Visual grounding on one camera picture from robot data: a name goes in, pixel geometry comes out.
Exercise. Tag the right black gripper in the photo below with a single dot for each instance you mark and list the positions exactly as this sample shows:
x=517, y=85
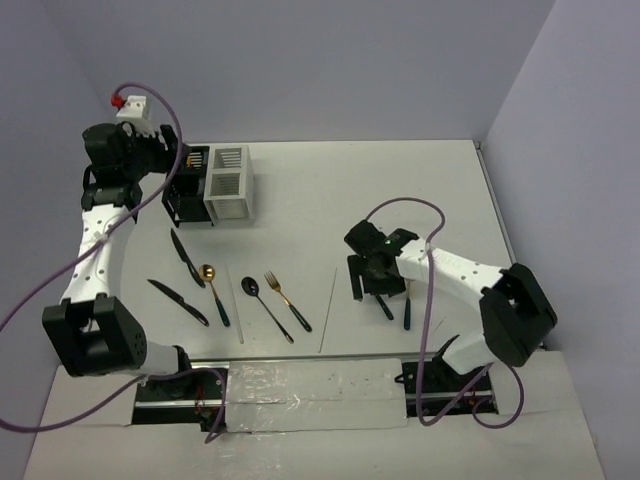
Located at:
x=393, y=286

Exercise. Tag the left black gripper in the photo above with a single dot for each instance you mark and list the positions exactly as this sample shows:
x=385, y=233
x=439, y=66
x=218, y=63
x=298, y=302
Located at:
x=166, y=159

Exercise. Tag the gold fork green handle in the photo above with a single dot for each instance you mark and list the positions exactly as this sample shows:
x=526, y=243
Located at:
x=385, y=308
x=275, y=286

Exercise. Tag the black spoon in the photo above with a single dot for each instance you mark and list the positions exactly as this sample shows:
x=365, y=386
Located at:
x=250, y=286

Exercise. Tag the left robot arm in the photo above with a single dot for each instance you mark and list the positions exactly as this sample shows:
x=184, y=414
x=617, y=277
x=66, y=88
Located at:
x=91, y=330

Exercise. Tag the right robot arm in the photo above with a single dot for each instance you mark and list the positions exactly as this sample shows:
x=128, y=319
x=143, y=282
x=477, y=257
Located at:
x=515, y=314

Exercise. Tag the black utensil caddy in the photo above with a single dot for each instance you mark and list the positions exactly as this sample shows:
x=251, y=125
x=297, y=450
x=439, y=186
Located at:
x=183, y=198

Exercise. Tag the white utensil caddy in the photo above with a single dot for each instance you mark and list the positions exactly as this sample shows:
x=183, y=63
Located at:
x=229, y=184

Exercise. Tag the black knife upper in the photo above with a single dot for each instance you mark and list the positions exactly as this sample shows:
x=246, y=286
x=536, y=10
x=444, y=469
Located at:
x=186, y=259

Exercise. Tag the black knife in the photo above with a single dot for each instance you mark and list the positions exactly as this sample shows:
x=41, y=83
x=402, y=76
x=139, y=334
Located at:
x=186, y=259
x=179, y=300

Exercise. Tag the black knife lower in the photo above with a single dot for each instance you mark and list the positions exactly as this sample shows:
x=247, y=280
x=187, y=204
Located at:
x=179, y=300

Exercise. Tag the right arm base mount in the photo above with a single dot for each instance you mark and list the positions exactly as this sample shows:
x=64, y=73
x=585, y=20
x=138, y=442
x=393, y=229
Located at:
x=439, y=387

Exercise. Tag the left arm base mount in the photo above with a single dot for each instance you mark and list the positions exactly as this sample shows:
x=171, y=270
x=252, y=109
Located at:
x=194, y=399

